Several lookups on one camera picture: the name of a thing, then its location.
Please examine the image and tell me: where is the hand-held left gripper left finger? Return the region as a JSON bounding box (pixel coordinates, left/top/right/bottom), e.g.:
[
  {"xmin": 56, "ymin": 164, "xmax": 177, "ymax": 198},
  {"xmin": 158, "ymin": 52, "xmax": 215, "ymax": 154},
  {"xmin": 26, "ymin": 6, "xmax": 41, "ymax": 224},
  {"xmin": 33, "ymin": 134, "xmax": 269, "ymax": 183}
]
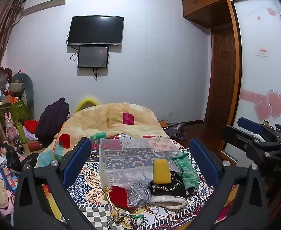
[{"xmin": 13, "ymin": 137, "xmax": 93, "ymax": 230}]

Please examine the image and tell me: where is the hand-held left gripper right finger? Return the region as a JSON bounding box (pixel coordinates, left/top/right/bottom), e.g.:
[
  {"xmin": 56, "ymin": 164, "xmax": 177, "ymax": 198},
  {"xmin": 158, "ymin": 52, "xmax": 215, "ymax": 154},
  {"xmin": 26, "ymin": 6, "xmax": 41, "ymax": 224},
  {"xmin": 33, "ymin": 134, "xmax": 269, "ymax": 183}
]
[{"xmin": 189, "ymin": 138, "xmax": 270, "ymax": 230}]

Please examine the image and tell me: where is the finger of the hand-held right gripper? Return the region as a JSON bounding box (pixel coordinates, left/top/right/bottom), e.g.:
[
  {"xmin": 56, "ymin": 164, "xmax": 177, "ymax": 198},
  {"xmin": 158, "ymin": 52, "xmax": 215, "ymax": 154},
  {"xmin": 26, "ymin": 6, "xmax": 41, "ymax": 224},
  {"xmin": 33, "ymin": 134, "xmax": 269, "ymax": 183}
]
[
  {"xmin": 222, "ymin": 125, "xmax": 281, "ymax": 157},
  {"xmin": 237, "ymin": 117, "xmax": 279, "ymax": 142}
]

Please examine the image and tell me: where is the green knitted cloth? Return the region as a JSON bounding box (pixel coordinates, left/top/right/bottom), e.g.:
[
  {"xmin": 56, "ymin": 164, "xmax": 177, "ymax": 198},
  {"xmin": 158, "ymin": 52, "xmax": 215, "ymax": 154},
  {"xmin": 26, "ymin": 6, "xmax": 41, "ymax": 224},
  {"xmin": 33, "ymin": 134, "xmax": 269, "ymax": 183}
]
[{"xmin": 172, "ymin": 154, "xmax": 200, "ymax": 189}]

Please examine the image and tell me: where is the black patterned cloth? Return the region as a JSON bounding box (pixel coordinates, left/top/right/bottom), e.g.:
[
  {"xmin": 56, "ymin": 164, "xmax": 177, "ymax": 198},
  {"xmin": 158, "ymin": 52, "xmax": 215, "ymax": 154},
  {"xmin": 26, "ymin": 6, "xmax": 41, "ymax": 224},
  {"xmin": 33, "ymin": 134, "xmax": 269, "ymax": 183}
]
[{"xmin": 149, "ymin": 171, "xmax": 195, "ymax": 197}]

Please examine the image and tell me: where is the yellow sponge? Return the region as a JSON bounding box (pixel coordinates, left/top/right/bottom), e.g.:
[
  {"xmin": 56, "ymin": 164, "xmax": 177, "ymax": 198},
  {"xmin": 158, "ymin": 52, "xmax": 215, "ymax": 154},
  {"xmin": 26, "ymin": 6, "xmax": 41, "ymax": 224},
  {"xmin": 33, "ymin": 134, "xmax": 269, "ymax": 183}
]
[{"xmin": 153, "ymin": 159, "xmax": 172, "ymax": 185}]

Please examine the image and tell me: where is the clear plastic storage box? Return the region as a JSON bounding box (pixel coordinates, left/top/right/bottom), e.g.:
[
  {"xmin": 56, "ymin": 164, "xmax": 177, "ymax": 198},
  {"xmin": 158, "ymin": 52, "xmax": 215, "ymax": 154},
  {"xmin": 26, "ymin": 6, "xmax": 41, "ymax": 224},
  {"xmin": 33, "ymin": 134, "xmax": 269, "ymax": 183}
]
[{"xmin": 99, "ymin": 136, "xmax": 190, "ymax": 189}]

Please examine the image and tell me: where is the red velvet pouch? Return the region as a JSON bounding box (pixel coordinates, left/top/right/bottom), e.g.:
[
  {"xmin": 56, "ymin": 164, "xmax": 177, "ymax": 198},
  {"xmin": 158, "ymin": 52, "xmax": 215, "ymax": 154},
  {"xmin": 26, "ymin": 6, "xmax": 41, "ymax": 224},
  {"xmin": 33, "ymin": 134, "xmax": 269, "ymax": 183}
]
[{"xmin": 109, "ymin": 185, "xmax": 131, "ymax": 209}]

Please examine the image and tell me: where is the silver glitter pouch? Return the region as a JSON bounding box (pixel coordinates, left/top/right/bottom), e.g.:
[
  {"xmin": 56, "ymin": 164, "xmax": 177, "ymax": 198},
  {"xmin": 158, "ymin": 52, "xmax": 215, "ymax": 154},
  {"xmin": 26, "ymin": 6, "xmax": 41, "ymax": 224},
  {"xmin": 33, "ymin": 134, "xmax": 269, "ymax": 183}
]
[{"xmin": 127, "ymin": 181, "xmax": 152, "ymax": 207}]

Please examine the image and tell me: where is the colourful patterned blanket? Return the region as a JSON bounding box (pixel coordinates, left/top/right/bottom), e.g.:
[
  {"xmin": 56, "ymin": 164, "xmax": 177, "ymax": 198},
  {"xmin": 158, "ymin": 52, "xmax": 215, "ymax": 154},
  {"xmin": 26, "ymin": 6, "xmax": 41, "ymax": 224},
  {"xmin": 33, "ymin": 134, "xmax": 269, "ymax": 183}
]
[{"xmin": 42, "ymin": 134, "xmax": 238, "ymax": 230}]

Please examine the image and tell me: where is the grey backpack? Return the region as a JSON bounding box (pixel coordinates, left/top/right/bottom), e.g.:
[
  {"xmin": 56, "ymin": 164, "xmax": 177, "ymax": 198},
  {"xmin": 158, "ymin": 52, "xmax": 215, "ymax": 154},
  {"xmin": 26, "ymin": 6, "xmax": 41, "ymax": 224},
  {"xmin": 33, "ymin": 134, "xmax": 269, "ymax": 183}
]
[{"xmin": 164, "ymin": 123, "xmax": 188, "ymax": 141}]

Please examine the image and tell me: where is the white sliding door with hearts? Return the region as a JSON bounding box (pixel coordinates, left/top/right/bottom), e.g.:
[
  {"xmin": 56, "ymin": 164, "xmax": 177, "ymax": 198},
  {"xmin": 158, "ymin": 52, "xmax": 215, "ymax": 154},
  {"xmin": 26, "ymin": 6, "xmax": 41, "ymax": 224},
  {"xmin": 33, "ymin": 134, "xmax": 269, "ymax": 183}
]
[{"xmin": 221, "ymin": 0, "xmax": 281, "ymax": 160}]

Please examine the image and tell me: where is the red cylinder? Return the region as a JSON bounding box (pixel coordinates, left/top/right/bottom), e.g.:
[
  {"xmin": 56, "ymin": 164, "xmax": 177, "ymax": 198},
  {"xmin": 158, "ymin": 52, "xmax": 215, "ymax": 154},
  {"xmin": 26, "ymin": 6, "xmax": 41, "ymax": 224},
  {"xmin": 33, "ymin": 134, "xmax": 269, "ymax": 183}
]
[{"xmin": 28, "ymin": 141, "xmax": 43, "ymax": 152}]

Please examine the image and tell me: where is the yellow patchwork quilt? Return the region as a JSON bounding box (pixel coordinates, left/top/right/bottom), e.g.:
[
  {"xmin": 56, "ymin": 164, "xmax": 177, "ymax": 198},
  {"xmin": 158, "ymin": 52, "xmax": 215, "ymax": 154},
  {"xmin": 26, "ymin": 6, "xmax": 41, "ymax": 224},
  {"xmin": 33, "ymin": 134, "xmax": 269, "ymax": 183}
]
[{"xmin": 34, "ymin": 102, "xmax": 173, "ymax": 171}]

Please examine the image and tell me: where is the dark clothes pile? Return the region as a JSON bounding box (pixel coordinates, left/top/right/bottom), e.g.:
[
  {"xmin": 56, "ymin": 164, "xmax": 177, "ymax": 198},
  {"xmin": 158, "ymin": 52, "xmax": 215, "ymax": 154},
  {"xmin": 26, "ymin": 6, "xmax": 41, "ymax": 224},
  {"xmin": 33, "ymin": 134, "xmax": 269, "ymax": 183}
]
[{"xmin": 35, "ymin": 97, "xmax": 70, "ymax": 148}]

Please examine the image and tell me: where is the brown wooden door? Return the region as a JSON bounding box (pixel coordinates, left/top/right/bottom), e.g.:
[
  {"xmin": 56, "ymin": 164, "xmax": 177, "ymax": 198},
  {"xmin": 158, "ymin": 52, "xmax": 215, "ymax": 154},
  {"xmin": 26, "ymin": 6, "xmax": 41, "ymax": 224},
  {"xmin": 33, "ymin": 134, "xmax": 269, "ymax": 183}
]
[{"xmin": 204, "ymin": 27, "xmax": 237, "ymax": 126}]

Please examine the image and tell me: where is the red plush cushion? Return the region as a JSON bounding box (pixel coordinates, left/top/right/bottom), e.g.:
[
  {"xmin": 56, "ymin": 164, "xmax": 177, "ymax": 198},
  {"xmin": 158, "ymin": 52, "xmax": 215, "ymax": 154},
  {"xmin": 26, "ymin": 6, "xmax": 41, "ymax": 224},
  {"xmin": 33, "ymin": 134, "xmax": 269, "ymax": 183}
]
[{"xmin": 23, "ymin": 120, "xmax": 39, "ymax": 135}]

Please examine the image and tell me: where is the black spyglass tube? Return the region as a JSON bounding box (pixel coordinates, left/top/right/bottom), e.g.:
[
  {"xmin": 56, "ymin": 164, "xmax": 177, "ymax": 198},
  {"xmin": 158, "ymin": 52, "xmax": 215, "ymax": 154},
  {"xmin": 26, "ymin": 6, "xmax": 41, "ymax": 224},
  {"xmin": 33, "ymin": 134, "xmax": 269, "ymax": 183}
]
[{"xmin": 12, "ymin": 137, "xmax": 25, "ymax": 154}]

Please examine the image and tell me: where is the green cylinder bottle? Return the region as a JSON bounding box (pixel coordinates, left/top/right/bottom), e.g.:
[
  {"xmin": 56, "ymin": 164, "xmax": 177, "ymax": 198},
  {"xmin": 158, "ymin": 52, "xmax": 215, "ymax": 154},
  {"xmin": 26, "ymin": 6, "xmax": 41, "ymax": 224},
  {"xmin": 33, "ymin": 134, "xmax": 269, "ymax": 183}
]
[{"xmin": 16, "ymin": 122, "xmax": 27, "ymax": 144}]

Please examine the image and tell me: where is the black plastic bag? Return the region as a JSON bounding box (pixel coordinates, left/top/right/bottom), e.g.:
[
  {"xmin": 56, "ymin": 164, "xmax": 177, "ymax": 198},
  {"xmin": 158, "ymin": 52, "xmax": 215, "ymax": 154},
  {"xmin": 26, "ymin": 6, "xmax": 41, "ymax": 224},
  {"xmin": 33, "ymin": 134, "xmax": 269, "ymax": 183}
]
[{"xmin": 1, "ymin": 142, "xmax": 22, "ymax": 173}]

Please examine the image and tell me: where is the paper notice with red label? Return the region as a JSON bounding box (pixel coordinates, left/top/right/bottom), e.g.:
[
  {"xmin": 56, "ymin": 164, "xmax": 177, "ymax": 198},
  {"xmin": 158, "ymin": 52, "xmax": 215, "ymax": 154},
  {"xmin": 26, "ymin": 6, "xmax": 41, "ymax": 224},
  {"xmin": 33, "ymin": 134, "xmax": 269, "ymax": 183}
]
[{"xmin": 256, "ymin": 46, "xmax": 269, "ymax": 58}]

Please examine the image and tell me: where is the pink rabbit figure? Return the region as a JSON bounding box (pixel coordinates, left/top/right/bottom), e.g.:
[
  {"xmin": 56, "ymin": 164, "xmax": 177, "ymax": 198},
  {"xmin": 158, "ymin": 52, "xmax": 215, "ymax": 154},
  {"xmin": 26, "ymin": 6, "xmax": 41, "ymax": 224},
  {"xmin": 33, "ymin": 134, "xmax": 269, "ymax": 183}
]
[{"xmin": 4, "ymin": 112, "xmax": 19, "ymax": 141}]

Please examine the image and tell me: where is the pile of papers and books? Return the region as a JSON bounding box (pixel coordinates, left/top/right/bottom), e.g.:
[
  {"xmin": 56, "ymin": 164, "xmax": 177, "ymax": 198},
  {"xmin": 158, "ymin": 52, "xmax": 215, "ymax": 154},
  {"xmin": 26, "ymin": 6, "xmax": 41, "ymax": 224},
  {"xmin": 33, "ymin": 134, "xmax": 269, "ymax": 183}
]
[{"xmin": 0, "ymin": 146, "xmax": 21, "ymax": 212}]

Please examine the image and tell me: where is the green gift bag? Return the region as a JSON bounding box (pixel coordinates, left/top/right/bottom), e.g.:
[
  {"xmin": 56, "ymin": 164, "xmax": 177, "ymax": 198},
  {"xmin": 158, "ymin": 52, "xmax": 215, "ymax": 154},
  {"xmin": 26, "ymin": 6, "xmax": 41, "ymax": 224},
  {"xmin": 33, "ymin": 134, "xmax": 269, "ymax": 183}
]
[{"xmin": 0, "ymin": 99, "xmax": 28, "ymax": 123}]

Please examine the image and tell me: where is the grey-green plush toy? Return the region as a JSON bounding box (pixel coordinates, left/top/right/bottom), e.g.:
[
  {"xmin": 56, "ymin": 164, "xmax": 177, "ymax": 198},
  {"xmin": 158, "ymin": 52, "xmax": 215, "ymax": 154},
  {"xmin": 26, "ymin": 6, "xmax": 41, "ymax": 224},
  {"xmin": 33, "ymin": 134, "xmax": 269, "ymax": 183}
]
[{"xmin": 11, "ymin": 73, "xmax": 34, "ymax": 111}]

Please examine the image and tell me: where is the wooden overhead cabinet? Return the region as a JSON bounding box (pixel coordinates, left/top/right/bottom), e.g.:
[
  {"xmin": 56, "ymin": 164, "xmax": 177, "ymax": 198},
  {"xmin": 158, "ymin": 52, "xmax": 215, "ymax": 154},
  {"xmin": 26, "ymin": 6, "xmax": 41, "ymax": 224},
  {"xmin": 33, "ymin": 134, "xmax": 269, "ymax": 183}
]
[{"xmin": 181, "ymin": 0, "xmax": 273, "ymax": 30}]

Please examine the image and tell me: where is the white air conditioner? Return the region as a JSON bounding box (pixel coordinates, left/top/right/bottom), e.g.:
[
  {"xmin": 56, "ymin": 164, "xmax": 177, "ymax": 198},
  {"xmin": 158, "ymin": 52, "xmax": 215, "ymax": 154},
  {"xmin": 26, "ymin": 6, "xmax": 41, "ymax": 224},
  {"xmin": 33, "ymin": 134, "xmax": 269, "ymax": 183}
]
[{"xmin": 22, "ymin": 0, "xmax": 66, "ymax": 17}]

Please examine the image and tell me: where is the gold cord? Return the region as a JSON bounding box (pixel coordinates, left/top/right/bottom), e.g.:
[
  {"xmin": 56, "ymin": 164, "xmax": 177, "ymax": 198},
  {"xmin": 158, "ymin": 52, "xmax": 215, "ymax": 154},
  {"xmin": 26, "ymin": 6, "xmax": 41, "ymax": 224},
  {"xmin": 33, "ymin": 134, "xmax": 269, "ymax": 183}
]
[{"xmin": 102, "ymin": 187, "xmax": 122, "ymax": 221}]

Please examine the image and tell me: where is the yellow plush ring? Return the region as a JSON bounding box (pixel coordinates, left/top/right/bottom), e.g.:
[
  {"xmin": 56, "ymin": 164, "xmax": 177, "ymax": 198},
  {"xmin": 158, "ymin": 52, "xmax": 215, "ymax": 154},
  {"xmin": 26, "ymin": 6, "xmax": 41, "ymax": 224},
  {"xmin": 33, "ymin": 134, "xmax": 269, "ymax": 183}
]
[{"xmin": 74, "ymin": 97, "xmax": 100, "ymax": 113}]

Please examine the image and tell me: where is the black and white hair ring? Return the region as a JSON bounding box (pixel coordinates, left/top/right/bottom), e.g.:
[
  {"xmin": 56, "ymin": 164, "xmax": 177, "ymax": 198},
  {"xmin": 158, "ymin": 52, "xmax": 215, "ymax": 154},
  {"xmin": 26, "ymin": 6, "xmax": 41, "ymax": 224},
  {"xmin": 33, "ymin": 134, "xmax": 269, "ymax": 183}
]
[{"xmin": 107, "ymin": 212, "xmax": 138, "ymax": 230}]

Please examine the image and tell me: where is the small wall-mounted monitor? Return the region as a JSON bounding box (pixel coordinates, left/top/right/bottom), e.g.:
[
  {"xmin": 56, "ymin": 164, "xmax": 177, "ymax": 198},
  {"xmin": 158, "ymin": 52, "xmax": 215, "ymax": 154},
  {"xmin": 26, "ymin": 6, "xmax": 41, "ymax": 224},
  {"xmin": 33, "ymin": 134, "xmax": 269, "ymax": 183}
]
[{"xmin": 77, "ymin": 46, "xmax": 109, "ymax": 69}]

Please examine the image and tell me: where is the wall-mounted black television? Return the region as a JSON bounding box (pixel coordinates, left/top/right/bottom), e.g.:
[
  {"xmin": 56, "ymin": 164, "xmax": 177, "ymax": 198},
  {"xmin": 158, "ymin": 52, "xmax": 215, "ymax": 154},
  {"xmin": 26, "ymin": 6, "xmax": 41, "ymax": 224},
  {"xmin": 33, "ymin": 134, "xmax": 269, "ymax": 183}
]
[{"xmin": 67, "ymin": 16, "xmax": 125, "ymax": 46}]

